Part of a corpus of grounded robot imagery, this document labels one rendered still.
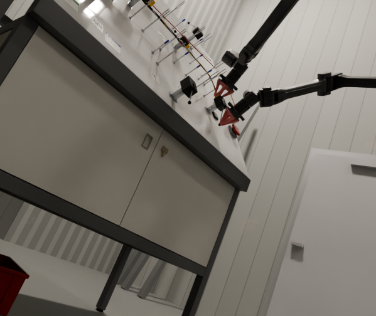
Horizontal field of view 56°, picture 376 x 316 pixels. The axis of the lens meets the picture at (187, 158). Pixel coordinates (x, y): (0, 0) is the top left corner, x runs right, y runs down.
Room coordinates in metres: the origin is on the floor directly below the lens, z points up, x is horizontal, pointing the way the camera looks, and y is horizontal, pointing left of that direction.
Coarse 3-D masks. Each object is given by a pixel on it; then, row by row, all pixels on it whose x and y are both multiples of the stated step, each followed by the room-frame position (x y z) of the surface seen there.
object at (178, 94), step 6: (186, 78) 1.21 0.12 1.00; (180, 84) 1.23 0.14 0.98; (186, 84) 1.20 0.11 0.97; (192, 84) 1.20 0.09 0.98; (180, 90) 1.24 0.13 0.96; (186, 90) 1.21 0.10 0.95; (192, 90) 1.21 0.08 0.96; (174, 96) 1.25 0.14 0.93; (180, 96) 1.25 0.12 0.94; (186, 96) 1.23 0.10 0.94
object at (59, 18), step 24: (48, 0) 0.84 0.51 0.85; (48, 24) 0.87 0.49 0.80; (72, 24) 0.90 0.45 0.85; (72, 48) 0.94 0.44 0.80; (96, 48) 0.96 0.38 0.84; (96, 72) 1.03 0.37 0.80; (120, 72) 1.04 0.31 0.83; (144, 96) 1.12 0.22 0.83; (168, 120) 1.22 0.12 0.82; (192, 144) 1.33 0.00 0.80; (216, 168) 1.48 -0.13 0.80
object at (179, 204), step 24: (168, 144) 1.30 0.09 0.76; (168, 168) 1.34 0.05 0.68; (192, 168) 1.42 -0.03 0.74; (144, 192) 1.30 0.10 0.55; (168, 192) 1.37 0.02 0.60; (192, 192) 1.46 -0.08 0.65; (216, 192) 1.56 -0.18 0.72; (144, 216) 1.33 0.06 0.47; (168, 216) 1.41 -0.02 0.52; (192, 216) 1.50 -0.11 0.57; (216, 216) 1.60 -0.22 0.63; (168, 240) 1.44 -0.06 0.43; (192, 240) 1.54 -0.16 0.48
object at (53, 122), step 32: (32, 64) 0.91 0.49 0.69; (64, 64) 0.96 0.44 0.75; (0, 96) 0.89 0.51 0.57; (32, 96) 0.94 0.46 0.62; (64, 96) 1.00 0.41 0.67; (96, 96) 1.06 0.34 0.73; (0, 128) 0.92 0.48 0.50; (32, 128) 0.97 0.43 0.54; (64, 128) 1.03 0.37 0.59; (96, 128) 1.09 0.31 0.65; (128, 128) 1.17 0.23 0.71; (160, 128) 1.25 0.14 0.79; (0, 160) 0.95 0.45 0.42; (32, 160) 1.00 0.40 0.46; (64, 160) 1.06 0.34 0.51; (96, 160) 1.13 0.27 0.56; (128, 160) 1.21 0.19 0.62; (64, 192) 1.10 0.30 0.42; (96, 192) 1.17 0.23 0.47; (128, 192) 1.25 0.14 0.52
